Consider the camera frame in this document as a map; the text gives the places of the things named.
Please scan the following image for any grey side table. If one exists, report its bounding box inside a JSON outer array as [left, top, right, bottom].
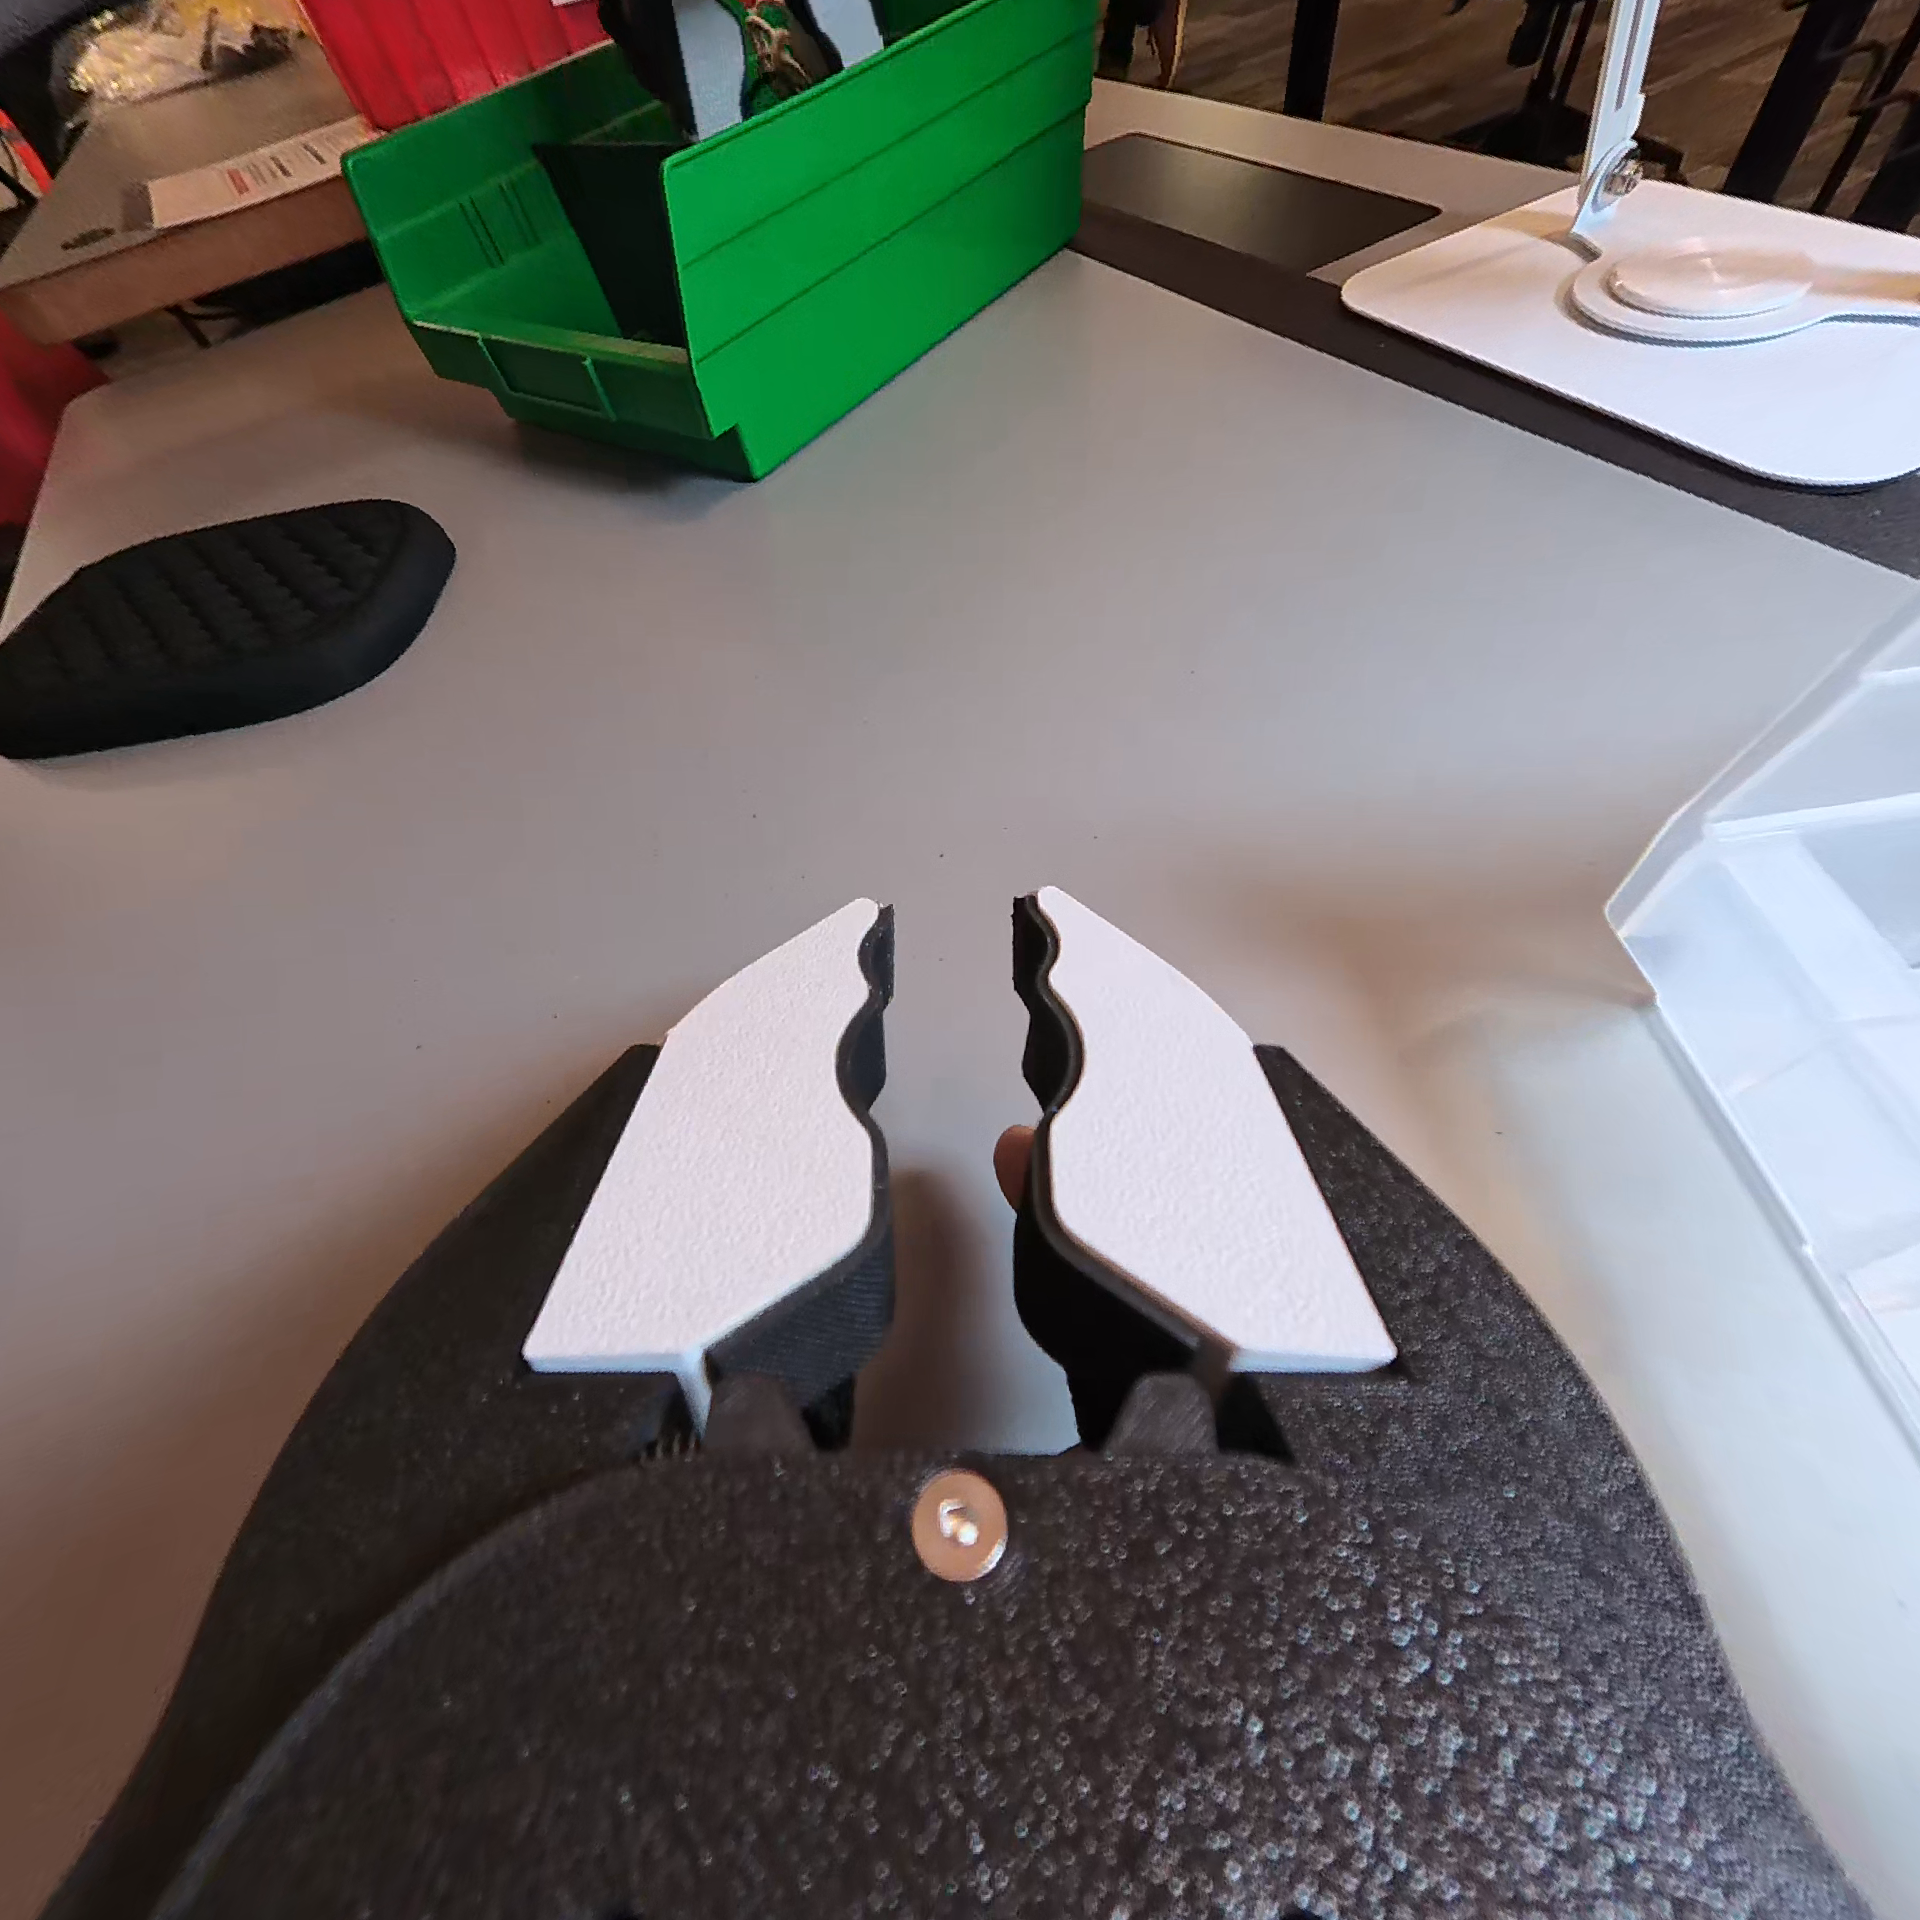
[[0, 60, 381, 350]]

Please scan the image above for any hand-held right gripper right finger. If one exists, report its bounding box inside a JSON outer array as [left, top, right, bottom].
[[1013, 881, 1397, 1456]]

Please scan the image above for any wooden instruction board stand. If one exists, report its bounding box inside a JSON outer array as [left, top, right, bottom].
[[1338, 0, 1920, 487]]

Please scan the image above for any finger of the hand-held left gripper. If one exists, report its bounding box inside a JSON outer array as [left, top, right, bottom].
[[599, 0, 756, 147], [780, 0, 887, 76]]

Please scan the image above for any red plastic bin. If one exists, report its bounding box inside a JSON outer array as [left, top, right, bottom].
[[297, 0, 629, 131]]

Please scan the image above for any black pouch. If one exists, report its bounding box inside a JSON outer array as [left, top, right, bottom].
[[0, 498, 458, 761]]

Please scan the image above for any green plastic bin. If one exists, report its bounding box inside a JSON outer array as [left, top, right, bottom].
[[344, 0, 1106, 487]]

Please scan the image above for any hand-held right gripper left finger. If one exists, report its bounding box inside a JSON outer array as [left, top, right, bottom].
[[522, 895, 903, 1456]]

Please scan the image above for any red tote bag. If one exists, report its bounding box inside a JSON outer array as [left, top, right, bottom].
[[0, 317, 107, 529]]

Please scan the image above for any clear plastic bin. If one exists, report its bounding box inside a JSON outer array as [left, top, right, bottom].
[[1604, 600, 1920, 1464]]

